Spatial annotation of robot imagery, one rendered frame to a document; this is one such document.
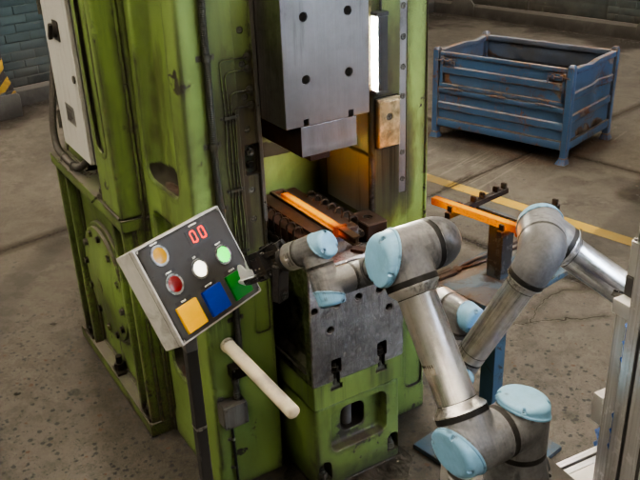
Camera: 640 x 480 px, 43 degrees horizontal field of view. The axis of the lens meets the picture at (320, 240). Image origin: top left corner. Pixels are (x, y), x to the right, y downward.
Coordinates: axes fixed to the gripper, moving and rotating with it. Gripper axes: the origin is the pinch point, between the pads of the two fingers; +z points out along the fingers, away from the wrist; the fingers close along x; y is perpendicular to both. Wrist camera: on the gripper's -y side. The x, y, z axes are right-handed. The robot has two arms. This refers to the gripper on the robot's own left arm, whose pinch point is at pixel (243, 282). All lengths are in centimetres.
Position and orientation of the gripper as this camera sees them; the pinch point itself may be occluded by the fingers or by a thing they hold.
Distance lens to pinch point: 229.4
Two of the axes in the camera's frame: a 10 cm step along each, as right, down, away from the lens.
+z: -7.1, 2.7, 6.6
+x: -5.5, 3.8, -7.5
